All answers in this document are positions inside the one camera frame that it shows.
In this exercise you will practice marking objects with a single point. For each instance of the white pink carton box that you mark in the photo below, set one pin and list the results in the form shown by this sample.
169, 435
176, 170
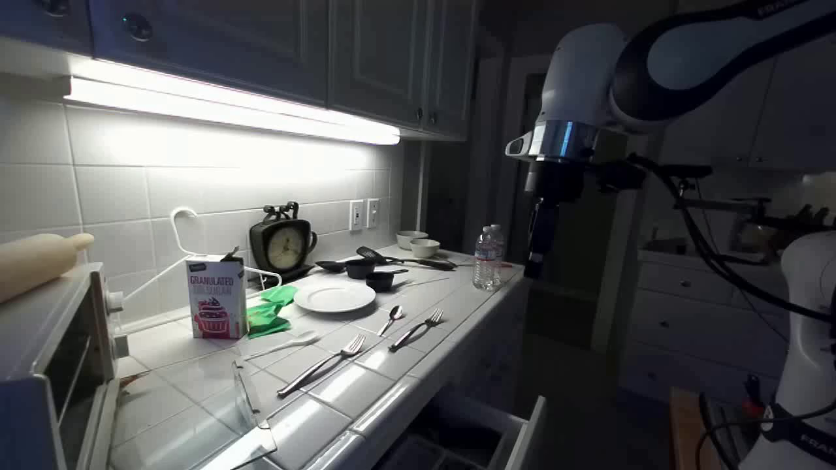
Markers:
216, 301

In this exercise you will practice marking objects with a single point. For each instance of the black retro table clock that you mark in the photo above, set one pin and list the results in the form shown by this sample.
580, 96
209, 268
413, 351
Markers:
282, 246

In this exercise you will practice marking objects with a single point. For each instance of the black ladle cup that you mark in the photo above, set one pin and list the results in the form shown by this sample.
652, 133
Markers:
357, 266

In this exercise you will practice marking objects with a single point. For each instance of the white background cabinets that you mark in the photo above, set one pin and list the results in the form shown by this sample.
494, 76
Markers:
696, 331

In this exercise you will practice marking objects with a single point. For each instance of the wooden rolling pin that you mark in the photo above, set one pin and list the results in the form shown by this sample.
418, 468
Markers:
35, 263

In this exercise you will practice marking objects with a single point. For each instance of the white wall outlet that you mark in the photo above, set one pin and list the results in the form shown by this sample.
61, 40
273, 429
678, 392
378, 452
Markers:
357, 215
371, 212

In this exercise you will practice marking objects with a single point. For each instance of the steel spoon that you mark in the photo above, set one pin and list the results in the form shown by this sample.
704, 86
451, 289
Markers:
395, 311

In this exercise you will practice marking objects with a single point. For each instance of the white base cabinets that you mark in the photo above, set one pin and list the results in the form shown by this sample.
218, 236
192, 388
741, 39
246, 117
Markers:
498, 348

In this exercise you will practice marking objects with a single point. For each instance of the white black Franka robot arm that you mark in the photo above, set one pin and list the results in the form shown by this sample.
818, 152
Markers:
584, 79

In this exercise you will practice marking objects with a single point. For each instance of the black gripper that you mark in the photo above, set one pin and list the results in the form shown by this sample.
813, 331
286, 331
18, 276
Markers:
553, 184

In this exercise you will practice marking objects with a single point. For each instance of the large white ceramic bowl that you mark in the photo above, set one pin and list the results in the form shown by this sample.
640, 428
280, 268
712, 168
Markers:
409, 236

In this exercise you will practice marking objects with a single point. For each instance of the small white ceramic bowl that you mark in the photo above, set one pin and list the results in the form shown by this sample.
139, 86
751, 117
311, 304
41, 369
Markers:
423, 249

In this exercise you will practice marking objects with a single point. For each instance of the wooden platform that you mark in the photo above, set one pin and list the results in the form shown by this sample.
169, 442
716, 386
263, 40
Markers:
688, 435

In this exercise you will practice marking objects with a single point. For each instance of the under-cabinet light bar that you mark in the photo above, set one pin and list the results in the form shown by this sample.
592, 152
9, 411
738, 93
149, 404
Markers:
218, 109

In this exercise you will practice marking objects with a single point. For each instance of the black measuring cup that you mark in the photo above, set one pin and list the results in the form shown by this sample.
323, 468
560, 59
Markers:
381, 280

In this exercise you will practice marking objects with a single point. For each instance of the clear plastic water bottle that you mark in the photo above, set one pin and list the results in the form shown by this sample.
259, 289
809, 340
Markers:
498, 251
481, 266

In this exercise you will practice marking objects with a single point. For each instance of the white round plate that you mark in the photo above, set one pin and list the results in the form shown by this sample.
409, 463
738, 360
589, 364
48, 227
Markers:
336, 297

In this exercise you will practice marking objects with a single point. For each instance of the open white kitchen drawer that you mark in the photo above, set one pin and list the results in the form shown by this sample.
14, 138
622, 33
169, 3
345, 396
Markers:
524, 435

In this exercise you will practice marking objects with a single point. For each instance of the upper wall cabinets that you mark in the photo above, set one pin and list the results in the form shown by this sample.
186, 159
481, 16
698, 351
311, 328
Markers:
263, 36

